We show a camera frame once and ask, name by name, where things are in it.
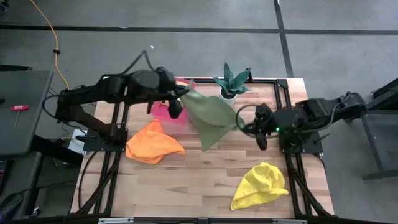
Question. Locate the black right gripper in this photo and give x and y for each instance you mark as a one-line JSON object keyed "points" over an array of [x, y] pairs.
{"points": [[272, 123]]}

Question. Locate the black aluminium table frame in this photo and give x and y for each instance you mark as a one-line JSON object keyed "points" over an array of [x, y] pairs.
{"points": [[264, 81]]}

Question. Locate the pink plastic bin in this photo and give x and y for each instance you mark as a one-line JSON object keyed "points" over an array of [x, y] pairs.
{"points": [[161, 113]]}

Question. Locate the silver table bracket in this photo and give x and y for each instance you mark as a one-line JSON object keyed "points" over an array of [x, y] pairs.
{"points": [[115, 221], [289, 221]]}

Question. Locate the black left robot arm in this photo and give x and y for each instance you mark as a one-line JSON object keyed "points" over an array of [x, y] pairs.
{"points": [[93, 93]]}

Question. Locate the snake plant in white pot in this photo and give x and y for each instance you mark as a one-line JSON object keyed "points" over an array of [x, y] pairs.
{"points": [[229, 90]]}

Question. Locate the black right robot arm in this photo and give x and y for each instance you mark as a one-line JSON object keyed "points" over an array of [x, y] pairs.
{"points": [[326, 115]]}

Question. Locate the white box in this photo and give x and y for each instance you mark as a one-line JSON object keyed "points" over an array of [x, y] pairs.
{"points": [[76, 141]]}

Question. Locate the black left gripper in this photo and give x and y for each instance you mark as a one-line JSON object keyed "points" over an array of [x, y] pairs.
{"points": [[166, 82]]}

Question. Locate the dark metal side table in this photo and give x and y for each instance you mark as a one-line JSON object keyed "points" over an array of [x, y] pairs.
{"points": [[379, 140]]}

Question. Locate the grey side desk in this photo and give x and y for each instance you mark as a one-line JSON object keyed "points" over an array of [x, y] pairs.
{"points": [[21, 109]]}

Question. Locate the orange microfiber towel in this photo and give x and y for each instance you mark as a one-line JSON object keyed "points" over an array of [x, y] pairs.
{"points": [[152, 144]]}

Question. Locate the light green microfiber towel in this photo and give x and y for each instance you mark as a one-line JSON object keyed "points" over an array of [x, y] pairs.
{"points": [[211, 118]]}

